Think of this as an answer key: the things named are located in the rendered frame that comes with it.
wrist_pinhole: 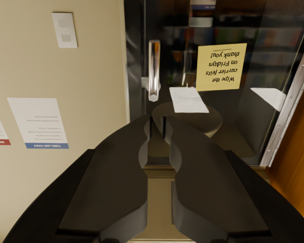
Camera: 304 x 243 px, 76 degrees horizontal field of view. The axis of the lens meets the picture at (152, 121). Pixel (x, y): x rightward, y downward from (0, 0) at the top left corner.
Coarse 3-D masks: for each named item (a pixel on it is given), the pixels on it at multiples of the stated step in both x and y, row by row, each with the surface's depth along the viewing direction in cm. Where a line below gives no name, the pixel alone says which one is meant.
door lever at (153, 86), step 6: (150, 42) 26; (156, 42) 26; (150, 48) 26; (156, 48) 26; (150, 54) 27; (156, 54) 27; (150, 60) 27; (156, 60) 27; (150, 66) 27; (156, 66) 27; (150, 72) 28; (156, 72) 28; (150, 78) 28; (156, 78) 28; (150, 84) 29; (156, 84) 29; (150, 90) 29; (156, 90) 29; (150, 96) 29; (156, 96) 30
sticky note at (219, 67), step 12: (204, 48) 31; (216, 48) 31; (228, 48) 31; (240, 48) 31; (204, 60) 32; (216, 60) 32; (228, 60) 32; (240, 60) 32; (204, 72) 33; (216, 72) 33; (228, 72) 33; (240, 72) 33; (204, 84) 34; (216, 84) 34; (228, 84) 34
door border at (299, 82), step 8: (296, 72) 33; (296, 80) 34; (296, 88) 34; (288, 96) 35; (296, 96) 35; (288, 104) 36; (296, 104) 36; (280, 112) 37; (288, 112) 37; (280, 120) 38; (280, 128) 39; (272, 136) 40; (280, 136) 40; (272, 144) 41; (264, 152) 42; (272, 152) 42; (264, 160) 43
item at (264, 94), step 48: (144, 0) 28; (192, 0) 28; (240, 0) 28; (288, 0) 28; (144, 48) 31; (192, 48) 31; (288, 48) 31; (144, 96) 35; (192, 96) 35; (240, 96) 35; (240, 144) 41
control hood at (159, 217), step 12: (156, 180) 44; (168, 180) 44; (156, 192) 43; (168, 192) 43; (156, 204) 42; (168, 204) 42; (156, 216) 42; (168, 216) 42; (156, 228) 41; (168, 228) 41; (132, 240) 41; (144, 240) 41; (156, 240) 41; (168, 240) 41; (180, 240) 41; (192, 240) 41
